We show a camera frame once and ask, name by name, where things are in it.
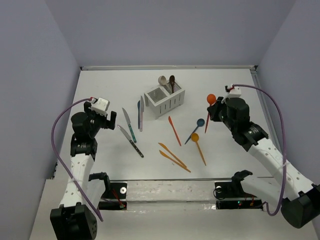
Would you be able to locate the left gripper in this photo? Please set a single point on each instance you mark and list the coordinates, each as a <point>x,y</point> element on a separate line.
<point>106,124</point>

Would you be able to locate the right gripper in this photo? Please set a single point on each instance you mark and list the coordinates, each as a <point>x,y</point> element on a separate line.
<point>213,109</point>

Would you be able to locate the orange-red plastic spoon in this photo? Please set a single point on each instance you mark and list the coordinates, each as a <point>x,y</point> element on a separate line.
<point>211,99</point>

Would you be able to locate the blue plastic spoon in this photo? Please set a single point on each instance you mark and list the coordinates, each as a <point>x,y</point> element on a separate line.
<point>200,123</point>

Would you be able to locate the blue plastic knife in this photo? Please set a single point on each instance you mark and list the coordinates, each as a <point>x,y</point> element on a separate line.
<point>138,114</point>

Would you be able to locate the dark brown wooden spoon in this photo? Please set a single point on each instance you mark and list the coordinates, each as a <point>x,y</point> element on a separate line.
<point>172,83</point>

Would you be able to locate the beige long spoon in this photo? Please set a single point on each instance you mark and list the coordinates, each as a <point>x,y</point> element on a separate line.
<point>162,80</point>

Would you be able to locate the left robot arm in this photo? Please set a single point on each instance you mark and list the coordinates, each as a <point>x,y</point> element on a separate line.
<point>78,212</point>

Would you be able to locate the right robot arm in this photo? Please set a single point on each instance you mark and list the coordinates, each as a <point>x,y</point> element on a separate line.
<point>297,196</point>

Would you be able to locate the pink plastic knife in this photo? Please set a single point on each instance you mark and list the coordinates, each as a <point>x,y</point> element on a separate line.
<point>142,104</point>

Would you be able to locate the orange-red plastic knife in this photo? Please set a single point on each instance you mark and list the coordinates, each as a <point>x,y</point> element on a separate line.
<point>174,130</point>

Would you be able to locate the white two-compartment utensil caddy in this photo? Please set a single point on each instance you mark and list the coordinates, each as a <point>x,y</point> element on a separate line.
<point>161,100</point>

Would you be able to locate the yellow plastic knife upper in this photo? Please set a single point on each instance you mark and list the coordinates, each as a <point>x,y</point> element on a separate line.
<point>172,154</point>

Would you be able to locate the yellow plastic knife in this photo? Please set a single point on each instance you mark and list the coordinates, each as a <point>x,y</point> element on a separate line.
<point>172,154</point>
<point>174,161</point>

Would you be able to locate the yellow plastic knife lower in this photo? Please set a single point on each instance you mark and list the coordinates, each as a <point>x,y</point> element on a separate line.
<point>174,161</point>

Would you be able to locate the metal knife teal handle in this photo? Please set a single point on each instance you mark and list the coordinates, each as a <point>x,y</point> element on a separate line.
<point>128,121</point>

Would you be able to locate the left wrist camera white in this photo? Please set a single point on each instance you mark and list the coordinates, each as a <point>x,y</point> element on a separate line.
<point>100,106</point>

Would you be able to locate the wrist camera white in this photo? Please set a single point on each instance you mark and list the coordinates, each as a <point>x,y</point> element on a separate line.
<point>232,91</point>
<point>100,106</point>

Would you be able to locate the metal knife black handle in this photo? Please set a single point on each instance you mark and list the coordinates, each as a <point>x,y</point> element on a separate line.
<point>124,132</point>

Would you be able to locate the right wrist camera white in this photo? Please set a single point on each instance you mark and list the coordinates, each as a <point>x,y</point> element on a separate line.
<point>232,91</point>

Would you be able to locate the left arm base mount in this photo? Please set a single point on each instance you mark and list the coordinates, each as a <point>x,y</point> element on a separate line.
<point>115,198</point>

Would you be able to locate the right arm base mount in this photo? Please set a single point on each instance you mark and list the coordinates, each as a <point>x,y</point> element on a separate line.
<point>229,199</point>

